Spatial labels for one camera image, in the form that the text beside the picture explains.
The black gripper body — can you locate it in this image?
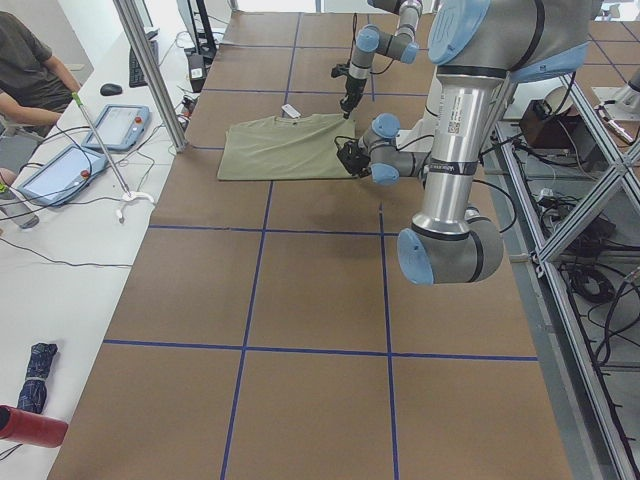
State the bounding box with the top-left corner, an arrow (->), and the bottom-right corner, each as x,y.
337,141 -> 371,176
331,63 -> 368,113

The olive green long-sleeve shirt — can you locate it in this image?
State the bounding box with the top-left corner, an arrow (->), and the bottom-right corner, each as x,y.
217,114 -> 355,181

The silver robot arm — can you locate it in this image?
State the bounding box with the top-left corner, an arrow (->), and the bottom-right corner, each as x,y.
337,1 -> 601,285
331,0 -> 423,119

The white paper hang tag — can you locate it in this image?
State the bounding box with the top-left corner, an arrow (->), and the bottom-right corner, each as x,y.
281,104 -> 301,118

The black labelled box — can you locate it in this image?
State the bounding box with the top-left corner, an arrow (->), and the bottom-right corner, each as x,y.
187,53 -> 207,93

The black keyboard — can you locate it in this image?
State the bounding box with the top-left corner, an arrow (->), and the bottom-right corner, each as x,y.
128,38 -> 160,89

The blue teach pendant far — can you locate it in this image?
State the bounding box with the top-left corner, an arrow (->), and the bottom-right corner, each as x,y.
91,104 -> 151,153

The blue teach pendant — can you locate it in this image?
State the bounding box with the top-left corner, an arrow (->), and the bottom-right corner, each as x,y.
17,146 -> 107,207
91,104 -> 151,153

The metal reacher stick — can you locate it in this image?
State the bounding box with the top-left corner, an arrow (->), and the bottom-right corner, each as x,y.
71,92 -> 155,224

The black computer mouse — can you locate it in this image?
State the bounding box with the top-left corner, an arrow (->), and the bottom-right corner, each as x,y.
100,83 -> 123,97

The blue teach pendant near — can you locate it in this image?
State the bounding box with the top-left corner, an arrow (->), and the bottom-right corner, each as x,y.
17,146 -> 107,207

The seated person in olive shirt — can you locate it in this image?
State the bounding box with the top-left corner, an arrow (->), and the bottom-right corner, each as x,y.
1,12 -> 81,136

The grey water bottle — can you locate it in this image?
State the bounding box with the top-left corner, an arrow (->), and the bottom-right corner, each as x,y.
1,184 -> 39,229

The folded dark blue umbrella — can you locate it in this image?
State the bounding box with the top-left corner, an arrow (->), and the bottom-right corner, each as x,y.
17,343 -> 58,414

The red cylindrical bottle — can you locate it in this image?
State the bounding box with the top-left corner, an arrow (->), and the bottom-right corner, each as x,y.
1,405 -> 68,448

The aluminium frame rack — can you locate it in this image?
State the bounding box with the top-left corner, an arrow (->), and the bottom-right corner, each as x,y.
486,64 -> 639,479

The aluminium frame post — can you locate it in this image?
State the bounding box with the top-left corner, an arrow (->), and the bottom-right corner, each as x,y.
113,0 -> 187,153

